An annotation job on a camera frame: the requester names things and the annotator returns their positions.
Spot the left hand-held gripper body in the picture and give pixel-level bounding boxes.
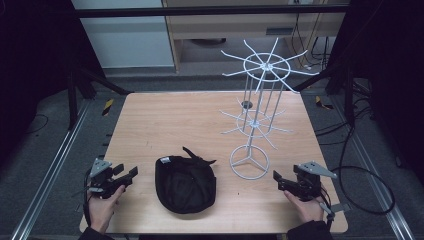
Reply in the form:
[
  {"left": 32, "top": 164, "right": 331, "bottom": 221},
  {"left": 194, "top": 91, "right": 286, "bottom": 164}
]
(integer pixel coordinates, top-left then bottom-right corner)
[{"left": 87, "top": 157, "right": 132, "bottom": 200}]

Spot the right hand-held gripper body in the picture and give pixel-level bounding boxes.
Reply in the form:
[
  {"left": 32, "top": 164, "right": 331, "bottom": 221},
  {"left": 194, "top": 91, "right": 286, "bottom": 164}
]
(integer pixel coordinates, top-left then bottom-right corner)
[{"left": 287, "top": 160, "right": 338, "bottom": 203}]

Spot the black cap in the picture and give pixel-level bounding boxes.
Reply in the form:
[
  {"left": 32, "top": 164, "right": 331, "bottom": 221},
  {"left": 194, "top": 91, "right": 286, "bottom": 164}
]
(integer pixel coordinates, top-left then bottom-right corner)
[{"left": 154, "top": 146, "right": 218, "bottom": 215}]

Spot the white wire display rack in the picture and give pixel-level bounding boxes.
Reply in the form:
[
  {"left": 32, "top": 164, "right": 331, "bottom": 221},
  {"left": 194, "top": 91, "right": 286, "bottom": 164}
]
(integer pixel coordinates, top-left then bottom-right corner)
[{"left": 219, "top": 37, "right": 320, "bottom": 181}]

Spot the person's right hand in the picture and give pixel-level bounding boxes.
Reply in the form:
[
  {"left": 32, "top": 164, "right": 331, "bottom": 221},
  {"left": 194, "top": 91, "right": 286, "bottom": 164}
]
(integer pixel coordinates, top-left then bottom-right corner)
[{"left": 283, "top": 189, "right": 326, "bottom": 224}]

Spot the person's left hand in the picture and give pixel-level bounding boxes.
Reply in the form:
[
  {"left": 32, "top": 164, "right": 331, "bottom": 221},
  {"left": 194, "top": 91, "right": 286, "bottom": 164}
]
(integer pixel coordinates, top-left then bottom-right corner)
[{"left": 86, "top": 184, "right": 127, "bottom": 235}]

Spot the black metal stand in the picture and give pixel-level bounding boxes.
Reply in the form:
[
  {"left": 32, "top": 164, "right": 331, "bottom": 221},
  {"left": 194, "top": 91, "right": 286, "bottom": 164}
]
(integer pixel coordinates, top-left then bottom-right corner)
[
  {"left": 65, "top": 64, "right": 134, "bottom": 132},
  {"left": 292, "top": 61, "right": 357, "bottom": 127}
]

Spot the white cabinet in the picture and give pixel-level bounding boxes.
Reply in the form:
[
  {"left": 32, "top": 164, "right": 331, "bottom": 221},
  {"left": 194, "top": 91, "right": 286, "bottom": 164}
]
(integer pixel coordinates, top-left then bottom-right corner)
[{"left": 70, "top": 0, "right": 175, "bottom": 70}]

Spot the black curtain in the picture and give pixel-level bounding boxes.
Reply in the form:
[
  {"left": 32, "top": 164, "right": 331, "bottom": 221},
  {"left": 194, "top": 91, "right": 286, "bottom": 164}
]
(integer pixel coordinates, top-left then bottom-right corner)
[
  {"left": 0, "top": 0, "right": 105, "bottom": 169},
  {"left": 328, "top": 0, "right": 424, "bottom": 186}
]

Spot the light wooden desk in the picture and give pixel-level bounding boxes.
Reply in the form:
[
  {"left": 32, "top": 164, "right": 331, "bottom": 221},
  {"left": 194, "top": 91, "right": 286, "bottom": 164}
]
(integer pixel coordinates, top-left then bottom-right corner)
[{"left": 162, "top": 0, "right": 349, "bottom": 74}]

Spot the black horizontal bar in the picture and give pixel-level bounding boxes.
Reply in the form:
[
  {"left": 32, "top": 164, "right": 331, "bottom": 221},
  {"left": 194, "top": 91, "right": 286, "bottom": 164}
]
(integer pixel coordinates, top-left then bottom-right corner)
[{"left": 73, "top": 4, "right": 350, "bottom": 19}]

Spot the left hand-held gripper cable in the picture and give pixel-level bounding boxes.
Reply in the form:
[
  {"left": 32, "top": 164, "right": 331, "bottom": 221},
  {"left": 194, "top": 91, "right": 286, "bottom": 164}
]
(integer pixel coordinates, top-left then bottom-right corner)
[{"left": 81, "top": 168, "right": 94, "bottom": 228}]

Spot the hand-held gripper cable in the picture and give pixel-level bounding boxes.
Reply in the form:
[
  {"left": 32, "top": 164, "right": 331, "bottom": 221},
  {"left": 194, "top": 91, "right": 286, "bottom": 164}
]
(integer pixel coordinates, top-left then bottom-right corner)
[
  {"left": 81, "top": 168, "right": 94, "bottom": 228},
  {"left": 319, "top": 185, "right": 336, "bottom": 232}
]

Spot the right hand-held gripper cable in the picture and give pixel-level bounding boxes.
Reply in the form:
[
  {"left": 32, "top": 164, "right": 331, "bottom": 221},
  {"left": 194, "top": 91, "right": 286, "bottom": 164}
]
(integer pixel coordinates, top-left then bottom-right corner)
[{"left": 319, "top": 185, "right": 336, "bottom": 232}]

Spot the aluminium floor rail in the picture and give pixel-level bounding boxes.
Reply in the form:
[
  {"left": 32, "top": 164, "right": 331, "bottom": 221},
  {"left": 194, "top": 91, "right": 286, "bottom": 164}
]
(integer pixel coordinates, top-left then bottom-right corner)
[
  {"left": 10, "top": 99, "right": 92, "bottom": 240},
  {"left": 332, "top": 95, "right": 417, "bottom": 240}
]

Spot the black floor cable loop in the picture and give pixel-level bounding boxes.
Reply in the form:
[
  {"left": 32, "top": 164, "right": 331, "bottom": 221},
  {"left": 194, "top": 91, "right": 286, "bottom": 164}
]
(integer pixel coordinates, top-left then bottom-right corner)
[{"left": 314, "top": 124, "right": 397, "bottom": 216}]

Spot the thin black floor cable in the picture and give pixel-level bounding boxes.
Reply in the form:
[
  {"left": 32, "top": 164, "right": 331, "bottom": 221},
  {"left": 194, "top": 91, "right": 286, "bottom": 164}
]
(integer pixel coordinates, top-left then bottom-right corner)
[{"left": 25, "top": 113, "right": 50, "bottom": 135}]

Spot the bundle of hanging cables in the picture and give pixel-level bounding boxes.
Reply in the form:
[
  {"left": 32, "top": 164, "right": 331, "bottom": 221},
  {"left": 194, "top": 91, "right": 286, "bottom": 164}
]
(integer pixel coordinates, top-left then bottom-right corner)
[{"left": 290, "top": 12, "right": 332, "bottom": 70}]

